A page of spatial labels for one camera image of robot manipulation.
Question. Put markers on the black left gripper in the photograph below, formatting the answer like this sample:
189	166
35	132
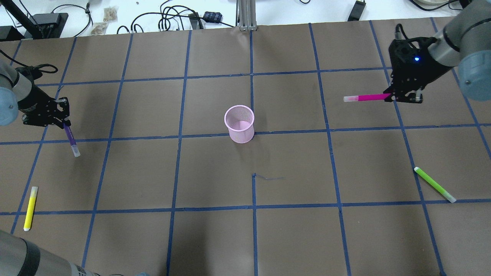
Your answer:
37	104

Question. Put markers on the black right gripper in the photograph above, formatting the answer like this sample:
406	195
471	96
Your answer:
421	72

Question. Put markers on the pink highlighter pen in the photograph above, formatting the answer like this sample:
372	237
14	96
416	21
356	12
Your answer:
359	98

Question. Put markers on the purple highlighter pen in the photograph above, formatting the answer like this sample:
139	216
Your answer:
72	141

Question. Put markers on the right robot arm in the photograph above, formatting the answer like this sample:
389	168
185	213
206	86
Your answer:
465	43

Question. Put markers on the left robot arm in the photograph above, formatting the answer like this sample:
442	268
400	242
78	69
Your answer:
19	93

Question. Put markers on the pink mesh cup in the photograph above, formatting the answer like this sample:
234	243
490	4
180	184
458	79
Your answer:
239	121

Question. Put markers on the black power adapter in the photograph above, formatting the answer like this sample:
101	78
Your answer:
357	10

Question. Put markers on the green highlighter pen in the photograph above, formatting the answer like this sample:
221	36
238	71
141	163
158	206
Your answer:
434	184

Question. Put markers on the yellow highlighter pen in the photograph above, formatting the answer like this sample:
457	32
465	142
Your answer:
30	209

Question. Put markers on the aluminium frame post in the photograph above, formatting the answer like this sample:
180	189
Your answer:
246	15

